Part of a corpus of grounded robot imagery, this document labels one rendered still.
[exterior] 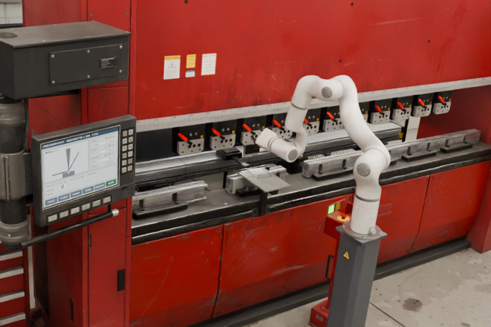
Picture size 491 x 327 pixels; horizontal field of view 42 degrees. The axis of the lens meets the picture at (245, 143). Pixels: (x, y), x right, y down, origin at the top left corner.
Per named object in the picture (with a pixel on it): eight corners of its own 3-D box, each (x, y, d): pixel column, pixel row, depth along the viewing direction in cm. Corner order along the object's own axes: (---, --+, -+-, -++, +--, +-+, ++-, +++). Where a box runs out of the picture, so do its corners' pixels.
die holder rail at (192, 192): (123, 217, 331) (123, 201, 328) (118, 212, 336) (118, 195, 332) (206, 199, 358) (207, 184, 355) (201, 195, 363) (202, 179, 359)
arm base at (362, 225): (389, 234, 312) (395, 200, 306) (362, 244, 301) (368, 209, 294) (360, 217, 326) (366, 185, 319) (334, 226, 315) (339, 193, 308)
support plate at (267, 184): (264, 192, 346) (264, 190, 346) (238, 174, 366) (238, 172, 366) (291, 187, 356) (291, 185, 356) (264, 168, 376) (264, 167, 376)
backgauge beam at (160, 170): (112, 193, 354) (112, 177, 350) (102, 184, 365) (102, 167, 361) (402, 139, 478) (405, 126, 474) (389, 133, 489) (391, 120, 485)
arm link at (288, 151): (286, 137, 331) (272, 139, 326) (302, 147, 321) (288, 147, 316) (283, 152, 334) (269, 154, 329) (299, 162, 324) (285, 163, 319)
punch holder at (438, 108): (434, 114, 444) (439, 91, 438) (425, 111, 450) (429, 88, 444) (448, 112, 452) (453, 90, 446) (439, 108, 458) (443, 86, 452)
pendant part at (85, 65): (20, 265, 243) (9, 45, 212) (-12, 239, 258) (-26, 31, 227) (128, 224, 279) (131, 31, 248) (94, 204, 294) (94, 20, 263)
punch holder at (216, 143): (211, 151, 346) (213, 122, 340) (203, 145, 353) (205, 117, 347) (234, 147, 354) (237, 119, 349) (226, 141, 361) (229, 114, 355)
